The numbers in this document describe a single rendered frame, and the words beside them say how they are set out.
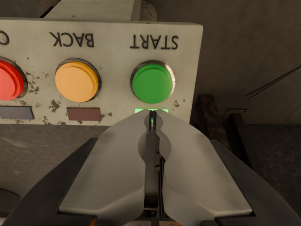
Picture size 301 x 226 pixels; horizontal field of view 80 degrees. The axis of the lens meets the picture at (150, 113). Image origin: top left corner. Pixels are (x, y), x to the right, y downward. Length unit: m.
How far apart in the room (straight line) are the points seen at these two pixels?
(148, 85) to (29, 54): 0.12
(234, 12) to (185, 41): 0.68
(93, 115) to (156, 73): 0.08
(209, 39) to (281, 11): 0.27
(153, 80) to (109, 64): 0.05
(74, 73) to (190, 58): 0.11
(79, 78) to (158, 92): 0.08
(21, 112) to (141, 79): 0.14
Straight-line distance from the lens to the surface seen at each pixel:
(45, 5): 0.87
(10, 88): 0.22
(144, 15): 0.64
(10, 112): 0.25
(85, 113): 0.21
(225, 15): 0.84
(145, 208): 2.50
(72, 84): 0.19
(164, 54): 0.18
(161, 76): 0.17
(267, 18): 0.92
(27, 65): 0.22
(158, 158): 1.45
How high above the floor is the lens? 0.75
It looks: 42 degrees down
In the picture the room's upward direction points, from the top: 180 degrees counter-clockwise
